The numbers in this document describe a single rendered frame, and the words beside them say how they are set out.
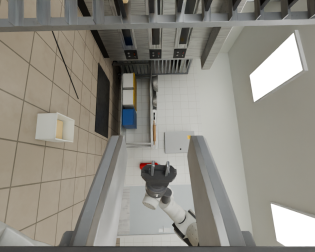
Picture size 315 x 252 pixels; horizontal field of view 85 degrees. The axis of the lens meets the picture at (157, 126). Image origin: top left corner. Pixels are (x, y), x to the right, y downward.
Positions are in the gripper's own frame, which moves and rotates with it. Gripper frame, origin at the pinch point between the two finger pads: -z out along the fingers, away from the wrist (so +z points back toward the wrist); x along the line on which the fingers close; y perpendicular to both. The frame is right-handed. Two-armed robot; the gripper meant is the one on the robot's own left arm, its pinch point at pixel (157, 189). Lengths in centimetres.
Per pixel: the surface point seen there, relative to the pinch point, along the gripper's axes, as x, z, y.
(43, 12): -38, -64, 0
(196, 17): 13, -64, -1
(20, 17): -46, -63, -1
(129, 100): -61, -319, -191
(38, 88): -98, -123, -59
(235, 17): 26, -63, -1
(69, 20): -30, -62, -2
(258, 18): 34, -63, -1
